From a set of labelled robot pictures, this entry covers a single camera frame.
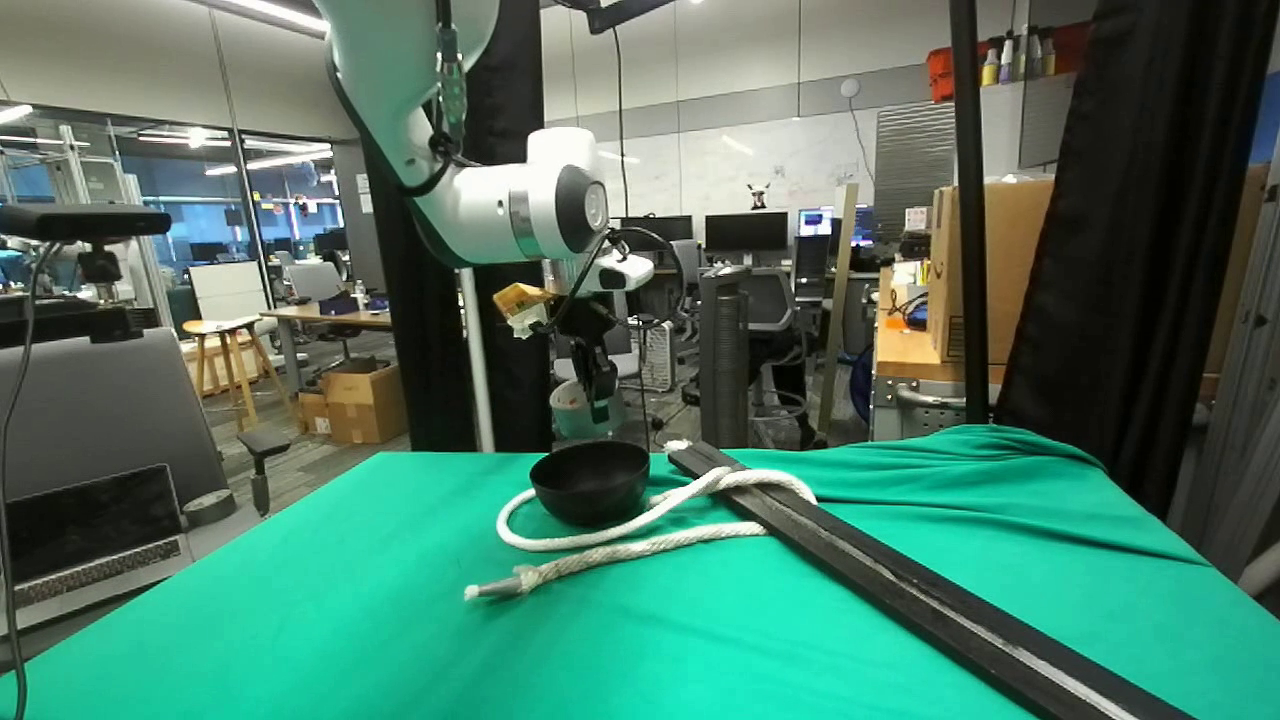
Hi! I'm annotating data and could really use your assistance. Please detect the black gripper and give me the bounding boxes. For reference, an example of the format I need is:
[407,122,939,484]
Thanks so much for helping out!
[549,292,621,423]

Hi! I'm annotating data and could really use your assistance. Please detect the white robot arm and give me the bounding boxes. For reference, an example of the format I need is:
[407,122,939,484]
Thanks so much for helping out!
[317,0,608,266]

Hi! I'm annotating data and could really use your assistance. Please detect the black bowl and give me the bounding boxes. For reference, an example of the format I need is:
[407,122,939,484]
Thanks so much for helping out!
[530,438,650,529]

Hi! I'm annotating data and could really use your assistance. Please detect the cardboard boxes on floor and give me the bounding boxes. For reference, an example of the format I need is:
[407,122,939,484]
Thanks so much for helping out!
[297,364,407,447]

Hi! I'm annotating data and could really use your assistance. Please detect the green tablecloth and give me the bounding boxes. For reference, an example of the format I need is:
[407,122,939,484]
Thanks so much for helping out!
[3,423,1280,720]

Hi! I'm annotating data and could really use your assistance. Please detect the wooden stool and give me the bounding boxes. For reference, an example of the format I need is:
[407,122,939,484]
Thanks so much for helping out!
[182,315,267,430]

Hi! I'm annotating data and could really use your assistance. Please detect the cardboard Amazon box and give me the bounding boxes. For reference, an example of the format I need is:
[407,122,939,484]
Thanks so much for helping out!
[929,177,1053,371]

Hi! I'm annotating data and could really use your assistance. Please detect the black vertical pole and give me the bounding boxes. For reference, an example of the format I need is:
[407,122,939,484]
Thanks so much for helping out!
[950,0,992,423]

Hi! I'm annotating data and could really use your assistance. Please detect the long black bar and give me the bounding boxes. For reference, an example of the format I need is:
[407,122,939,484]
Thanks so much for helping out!
[666,438,1189,720]

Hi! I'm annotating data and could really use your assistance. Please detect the black curtain right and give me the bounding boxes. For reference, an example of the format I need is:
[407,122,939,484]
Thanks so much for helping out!
[996,0,1278,516]

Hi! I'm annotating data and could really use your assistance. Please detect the black cylinder post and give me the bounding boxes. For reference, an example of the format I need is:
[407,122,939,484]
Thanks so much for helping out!
[700,264,747,447]

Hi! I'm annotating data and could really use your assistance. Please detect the white rope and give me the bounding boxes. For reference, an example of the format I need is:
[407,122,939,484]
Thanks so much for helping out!
[462,434,822,608]

